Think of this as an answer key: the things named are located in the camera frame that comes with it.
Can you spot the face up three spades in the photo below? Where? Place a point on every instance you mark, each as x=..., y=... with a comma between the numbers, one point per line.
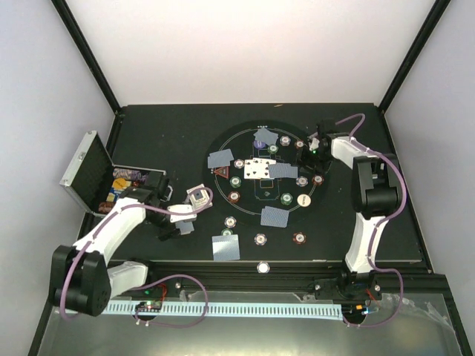
x=262, y=173

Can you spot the white card box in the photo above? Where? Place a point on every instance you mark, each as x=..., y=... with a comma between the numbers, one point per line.
x=199, y=197

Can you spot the red triangular dealer button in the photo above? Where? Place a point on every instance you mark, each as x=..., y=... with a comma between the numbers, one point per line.
x=222, y=172

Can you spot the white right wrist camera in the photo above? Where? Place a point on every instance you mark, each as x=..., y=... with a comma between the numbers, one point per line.
x=313, y=143

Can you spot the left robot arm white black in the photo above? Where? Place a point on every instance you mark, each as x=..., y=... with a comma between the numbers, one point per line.
x=81, y=282

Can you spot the dealt blue card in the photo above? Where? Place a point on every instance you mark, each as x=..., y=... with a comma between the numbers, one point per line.
x=274, y=217
x=271, y=140
x=218, y=161
x=225, y=248

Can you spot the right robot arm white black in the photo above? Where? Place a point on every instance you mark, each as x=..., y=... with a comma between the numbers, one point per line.
x=377, y=192

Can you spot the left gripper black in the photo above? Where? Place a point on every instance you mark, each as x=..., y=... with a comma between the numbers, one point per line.
x=164, y=233

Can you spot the red poker chip stack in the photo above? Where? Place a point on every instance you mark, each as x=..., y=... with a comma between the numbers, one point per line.
x=299, y=238

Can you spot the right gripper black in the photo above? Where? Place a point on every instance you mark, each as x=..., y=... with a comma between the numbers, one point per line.
x=305, y=160

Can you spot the blue poker chip stack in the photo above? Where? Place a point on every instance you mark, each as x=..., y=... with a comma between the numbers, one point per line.
x=260, y=239

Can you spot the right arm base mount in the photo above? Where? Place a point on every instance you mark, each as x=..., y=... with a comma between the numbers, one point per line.
x=357, y=294

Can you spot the red chip mat top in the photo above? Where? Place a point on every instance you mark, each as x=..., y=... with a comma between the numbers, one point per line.
x=299, y=144

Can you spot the face up spade card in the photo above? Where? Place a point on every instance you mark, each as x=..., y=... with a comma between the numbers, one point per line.
x=250, y=169
x=260, y=161

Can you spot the aluminium poker chip case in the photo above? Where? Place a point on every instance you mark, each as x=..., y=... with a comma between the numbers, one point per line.
x=89, y=175

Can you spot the face down card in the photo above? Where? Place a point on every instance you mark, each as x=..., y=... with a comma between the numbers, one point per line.
x=282, y=170

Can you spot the chips inside case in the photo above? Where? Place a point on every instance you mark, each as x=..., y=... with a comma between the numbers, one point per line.
x=123, y=178

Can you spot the round black poker mat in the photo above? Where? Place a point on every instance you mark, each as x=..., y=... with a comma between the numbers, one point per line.
x=255, y=194

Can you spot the white slotted cable duct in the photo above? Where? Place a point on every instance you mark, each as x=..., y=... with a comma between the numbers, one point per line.
x=195, y=309

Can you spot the purple round blind button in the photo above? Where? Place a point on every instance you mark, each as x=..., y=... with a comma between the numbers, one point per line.
x=258, y=144

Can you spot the white round blind button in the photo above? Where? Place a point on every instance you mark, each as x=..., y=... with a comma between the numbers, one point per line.
x=304, y=200

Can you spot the dealt blue card top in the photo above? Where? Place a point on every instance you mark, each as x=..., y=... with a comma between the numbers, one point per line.
x=271, y=140

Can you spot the blue playing card deck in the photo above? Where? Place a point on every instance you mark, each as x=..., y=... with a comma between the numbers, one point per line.
x=184, y=228

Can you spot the white chip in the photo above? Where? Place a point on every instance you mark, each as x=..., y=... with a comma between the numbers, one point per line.
x=263, y=267

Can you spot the green poker chip stack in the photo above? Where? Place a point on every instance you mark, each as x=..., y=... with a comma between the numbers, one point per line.
x=227, y=232

